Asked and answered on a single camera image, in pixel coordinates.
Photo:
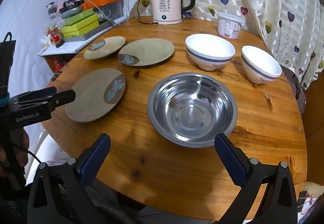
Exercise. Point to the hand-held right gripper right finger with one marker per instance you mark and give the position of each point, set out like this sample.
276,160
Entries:
227,157

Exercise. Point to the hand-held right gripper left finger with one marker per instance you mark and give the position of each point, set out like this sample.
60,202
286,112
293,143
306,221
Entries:
97,157

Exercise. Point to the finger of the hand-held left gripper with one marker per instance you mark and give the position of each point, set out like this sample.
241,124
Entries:
38,92
64,98

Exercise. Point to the grey-green plate with blue motif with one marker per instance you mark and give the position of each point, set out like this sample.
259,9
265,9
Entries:
108,46
149,50
93,97

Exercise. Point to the stainless steel bowl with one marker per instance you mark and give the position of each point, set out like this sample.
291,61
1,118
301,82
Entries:
192,110

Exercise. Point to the white bowl with blue stripe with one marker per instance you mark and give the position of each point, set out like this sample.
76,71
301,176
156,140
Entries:
262,63
210,49

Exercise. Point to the person's left hand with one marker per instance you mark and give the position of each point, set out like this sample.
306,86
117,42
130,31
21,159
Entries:
24,145

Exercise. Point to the black binder clip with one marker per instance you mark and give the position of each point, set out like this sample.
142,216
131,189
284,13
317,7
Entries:
54,76

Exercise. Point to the small red figurine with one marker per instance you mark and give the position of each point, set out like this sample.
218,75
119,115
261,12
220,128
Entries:
55,35

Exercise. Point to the grey striped box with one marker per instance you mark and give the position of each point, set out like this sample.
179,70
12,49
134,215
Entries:
88,33

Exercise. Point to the green gift box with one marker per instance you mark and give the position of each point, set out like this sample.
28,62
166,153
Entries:
78,27

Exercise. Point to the person's grey trousers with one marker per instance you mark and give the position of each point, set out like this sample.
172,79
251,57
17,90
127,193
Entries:
151,216

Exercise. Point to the small dark-capped bottle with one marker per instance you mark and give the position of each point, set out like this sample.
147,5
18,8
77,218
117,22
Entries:
51,10

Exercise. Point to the grey round device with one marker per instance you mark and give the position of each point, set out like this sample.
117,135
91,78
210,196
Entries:
70,9

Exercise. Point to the brown wooden furniture panel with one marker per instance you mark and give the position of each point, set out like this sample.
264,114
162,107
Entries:
313,125

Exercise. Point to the dark brown cloth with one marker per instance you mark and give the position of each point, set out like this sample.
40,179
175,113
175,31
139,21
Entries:
291,79

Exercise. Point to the white plastic tub with lid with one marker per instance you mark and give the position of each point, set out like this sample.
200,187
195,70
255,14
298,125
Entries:
229,26

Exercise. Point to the cream electric kettle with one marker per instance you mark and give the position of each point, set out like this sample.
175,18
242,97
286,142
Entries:
167,3

